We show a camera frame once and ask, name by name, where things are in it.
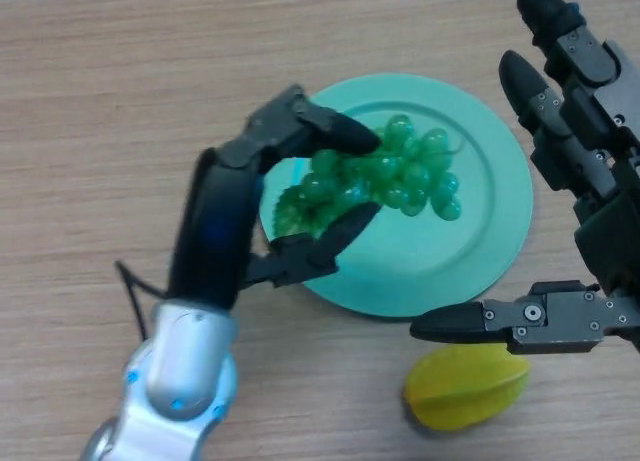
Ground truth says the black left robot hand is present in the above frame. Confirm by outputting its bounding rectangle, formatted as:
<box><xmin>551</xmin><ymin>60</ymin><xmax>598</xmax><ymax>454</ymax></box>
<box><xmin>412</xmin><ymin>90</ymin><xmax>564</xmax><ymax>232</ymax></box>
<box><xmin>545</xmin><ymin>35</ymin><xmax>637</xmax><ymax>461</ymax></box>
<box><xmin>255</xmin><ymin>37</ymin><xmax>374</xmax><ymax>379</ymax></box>
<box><xmin>167</xmin><ymin>84</ymin><xmax>382</xmax><ymax>311</ymax></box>

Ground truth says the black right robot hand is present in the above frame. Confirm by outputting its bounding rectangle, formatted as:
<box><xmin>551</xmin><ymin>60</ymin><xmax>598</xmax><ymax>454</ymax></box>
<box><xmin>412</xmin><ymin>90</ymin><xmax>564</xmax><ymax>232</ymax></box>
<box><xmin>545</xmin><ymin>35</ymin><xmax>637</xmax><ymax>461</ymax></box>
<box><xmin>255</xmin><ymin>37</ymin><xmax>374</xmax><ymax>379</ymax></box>
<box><xmin>409</xmin><ymin>0</ymin><xmax>640</xmax><ymax>356</ymax></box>

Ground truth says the green grapes bunch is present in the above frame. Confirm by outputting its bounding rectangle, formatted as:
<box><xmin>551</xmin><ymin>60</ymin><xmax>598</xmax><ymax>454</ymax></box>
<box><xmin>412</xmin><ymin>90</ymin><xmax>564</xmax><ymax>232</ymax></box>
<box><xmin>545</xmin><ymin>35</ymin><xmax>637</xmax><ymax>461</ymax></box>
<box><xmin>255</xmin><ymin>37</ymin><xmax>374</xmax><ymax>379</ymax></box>
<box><xmin>272</xmin><ymin>113</ymin><xmax>464</xmax><ymax>242</ymax></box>

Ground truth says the green round plate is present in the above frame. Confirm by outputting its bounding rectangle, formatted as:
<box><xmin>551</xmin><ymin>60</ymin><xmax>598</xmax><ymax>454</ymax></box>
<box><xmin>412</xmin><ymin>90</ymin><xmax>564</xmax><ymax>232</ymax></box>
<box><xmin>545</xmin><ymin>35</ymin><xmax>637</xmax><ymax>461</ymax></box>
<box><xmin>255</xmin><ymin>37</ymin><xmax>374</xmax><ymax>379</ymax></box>
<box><xmin>257</xmin><ymin>72</ymin><xmax>534</xmax><ymax>321</ymax></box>

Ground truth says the yellow starfruit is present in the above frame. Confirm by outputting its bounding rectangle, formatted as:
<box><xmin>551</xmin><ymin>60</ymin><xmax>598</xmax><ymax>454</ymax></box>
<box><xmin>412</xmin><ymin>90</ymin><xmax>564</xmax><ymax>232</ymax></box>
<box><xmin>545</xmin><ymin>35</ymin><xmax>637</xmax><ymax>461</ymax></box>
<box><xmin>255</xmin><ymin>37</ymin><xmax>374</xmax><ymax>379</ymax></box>
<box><xmin>403</xmin><ymin>343</ymin><xmax>532</xmax><ymax>432</ymax></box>

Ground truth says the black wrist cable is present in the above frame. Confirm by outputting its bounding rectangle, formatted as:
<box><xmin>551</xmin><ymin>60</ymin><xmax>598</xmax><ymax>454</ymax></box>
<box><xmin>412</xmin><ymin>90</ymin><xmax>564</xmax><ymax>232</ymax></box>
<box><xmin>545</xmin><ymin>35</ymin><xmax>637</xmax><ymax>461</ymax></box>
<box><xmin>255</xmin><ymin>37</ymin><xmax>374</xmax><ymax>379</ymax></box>
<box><xmin>114</xmin><ymin>259</ymin><xmax>169</xmax><ymax>342</ymax></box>

